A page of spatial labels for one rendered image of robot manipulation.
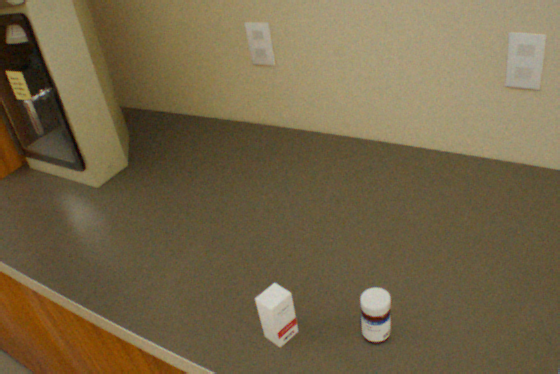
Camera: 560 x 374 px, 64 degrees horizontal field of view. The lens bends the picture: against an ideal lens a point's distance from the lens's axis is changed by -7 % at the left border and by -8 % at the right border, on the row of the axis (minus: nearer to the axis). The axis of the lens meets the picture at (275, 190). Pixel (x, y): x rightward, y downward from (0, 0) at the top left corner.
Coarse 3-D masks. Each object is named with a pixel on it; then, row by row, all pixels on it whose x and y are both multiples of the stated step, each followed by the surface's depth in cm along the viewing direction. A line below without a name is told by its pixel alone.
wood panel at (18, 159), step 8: (0, 120) 128; (0, 128) 128; (0, 136) 128; (8, 136) 131; (0, 144) 129; (8, 144) 131; (0, 152) 129; (8, 152) 132; (16, 152) 134; (0, 160) 130; (8, 160) 132; (16, 160) 134; (24, 160) 137; (0, 168) 130; (8, 168) 132; (16, 168) 135; (0, 176) 131
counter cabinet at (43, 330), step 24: (0, 288) 125; (24, 288) 110; (0, 312) 144; (24, 312) 125; (48, 312) 110; (72, 312) 98; (0, 336) 172; (24, 336) 144; (48, 336) 125; (72, 336) 110; (96, 336) 99; (24, 360) 173; (48, 360) 145; (72, 360) 125; (96, 360) 111; (120, 360) 100; (144, 360) 91
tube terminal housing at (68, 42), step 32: (32, 0) 92; (64, 0) 99; (64, 32) 101; (64, 64) 102; (96, 64) 114; (64, 96) 104; (96, 96) 112; (96, 128) 114; (32, 160) 130; (96, 160) 116
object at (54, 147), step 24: (0, 24) 99; (24, 24) 94; (0, 48) 104; (24, 48) 99; (0, 72) 110; (24, 72) 104; (0, 96) 117; (48, 96) 104; (24, 120) 117; (48, 120) 110; (24, 144) 125; (48, 144) 117; (72, 144) 110; (72, 168) 117
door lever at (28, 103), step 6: (42, 90) 104; (36, 96) 103; (42, 96) 104; (24, 102) 101; (30, 102) 102; (30, 108) 102; (30, 114) 103; (36, 114) 104; (36, 120) 104; (36, 126) 104; (42, 126) 106; (42, 132) 106
